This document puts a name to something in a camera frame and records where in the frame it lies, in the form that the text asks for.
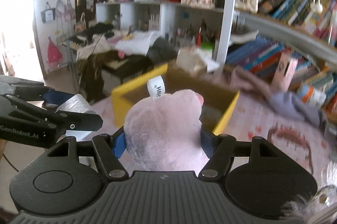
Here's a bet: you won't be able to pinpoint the yellow cardboard box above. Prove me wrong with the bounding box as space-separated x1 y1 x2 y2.
111 63 239 135

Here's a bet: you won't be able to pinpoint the orange blue white box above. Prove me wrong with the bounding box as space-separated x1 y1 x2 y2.
297 84 327 107

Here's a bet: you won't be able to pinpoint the white cloth pile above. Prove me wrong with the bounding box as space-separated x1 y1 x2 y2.
76 31 161 61

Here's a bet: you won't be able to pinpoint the pink tall carton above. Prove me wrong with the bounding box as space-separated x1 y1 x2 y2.
271 52 298 92

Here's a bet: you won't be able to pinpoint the purple grey towel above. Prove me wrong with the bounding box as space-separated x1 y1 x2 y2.
205 66 328 131

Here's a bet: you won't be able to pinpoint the pink plush toy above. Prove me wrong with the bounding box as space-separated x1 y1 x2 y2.
123 75 211 172

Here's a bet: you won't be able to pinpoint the white bookshelf frame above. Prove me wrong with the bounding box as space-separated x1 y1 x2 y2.
94 0 337 75

